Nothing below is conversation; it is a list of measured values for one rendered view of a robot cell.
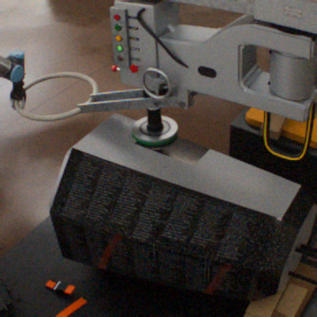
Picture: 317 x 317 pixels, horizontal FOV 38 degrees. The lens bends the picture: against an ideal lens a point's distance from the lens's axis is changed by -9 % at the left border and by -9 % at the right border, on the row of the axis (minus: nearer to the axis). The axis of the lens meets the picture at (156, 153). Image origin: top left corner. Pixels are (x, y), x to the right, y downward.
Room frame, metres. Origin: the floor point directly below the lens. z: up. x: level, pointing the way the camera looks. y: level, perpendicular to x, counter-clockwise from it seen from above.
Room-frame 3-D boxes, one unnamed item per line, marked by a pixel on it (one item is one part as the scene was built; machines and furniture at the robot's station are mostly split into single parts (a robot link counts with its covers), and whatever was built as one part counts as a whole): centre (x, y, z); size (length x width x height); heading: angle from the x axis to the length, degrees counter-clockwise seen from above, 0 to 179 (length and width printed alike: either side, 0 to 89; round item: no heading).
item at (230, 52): (1.75, -0.32, 1.32); 0.74 x 0.23 x 0.49; 57
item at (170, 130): (1.98, 0.00, 0.86); 0.21 x 0.21 x 0.01
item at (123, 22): (1.92, 0.12, 1.39); 0.08 x 0.03 x 0.28; 57
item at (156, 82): (1.81, -0.04, 1.22); 0.15 x 0.10 x 0.15; 57
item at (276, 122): (2.05, -0.62, 0.81); 0.20 x 0.10 x 0.05; 151
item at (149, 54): (1.94, -0.07, 1.34); 0.36 x 0.22 x 0.45; 57
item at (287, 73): (1.62, -0.55, 1.36); 0.19 x 0.19 x 0.20
